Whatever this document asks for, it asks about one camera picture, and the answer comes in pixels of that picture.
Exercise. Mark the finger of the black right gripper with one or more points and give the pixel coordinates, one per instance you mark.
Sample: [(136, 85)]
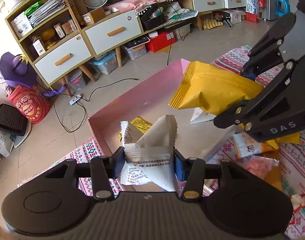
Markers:
[(278, 110), (266, 52)]

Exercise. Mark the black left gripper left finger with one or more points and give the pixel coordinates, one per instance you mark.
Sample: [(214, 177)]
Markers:
[(61, 181)]

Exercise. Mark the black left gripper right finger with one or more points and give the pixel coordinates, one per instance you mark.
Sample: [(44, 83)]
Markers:
[(194, 171)]

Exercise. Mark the white snack packet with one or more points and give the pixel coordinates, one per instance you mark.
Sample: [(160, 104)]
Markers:
[(148, 155)]

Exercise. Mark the large yellow snack bag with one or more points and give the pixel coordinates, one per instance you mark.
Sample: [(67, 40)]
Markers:
[(212, 89)]

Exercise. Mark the pink cardboard box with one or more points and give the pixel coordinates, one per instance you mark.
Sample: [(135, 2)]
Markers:
[(149, 99)]

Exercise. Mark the patterned woven rug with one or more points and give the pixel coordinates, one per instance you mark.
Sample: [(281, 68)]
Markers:
[(239, 148)]

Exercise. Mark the pink snack packet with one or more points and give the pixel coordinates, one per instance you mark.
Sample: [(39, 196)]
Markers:
[(261, 166)]

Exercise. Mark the red round snack tub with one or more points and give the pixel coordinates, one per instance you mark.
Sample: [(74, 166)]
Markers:
[(30, 102)]

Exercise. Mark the red box under cabinet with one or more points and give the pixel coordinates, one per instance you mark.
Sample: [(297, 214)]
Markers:
[(159, 41)]

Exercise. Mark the black perforated tray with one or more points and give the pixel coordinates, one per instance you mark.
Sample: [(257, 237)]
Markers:
[(12, 121)]

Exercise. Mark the purple hat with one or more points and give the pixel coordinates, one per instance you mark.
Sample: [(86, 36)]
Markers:
[(16, 70)]

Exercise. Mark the long low tv cabinet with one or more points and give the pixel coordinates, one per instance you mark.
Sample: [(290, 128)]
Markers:
[(192, 2)]

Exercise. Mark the wooden white drawer cabinet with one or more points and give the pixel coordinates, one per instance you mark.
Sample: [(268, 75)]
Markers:
[(60, 43)]

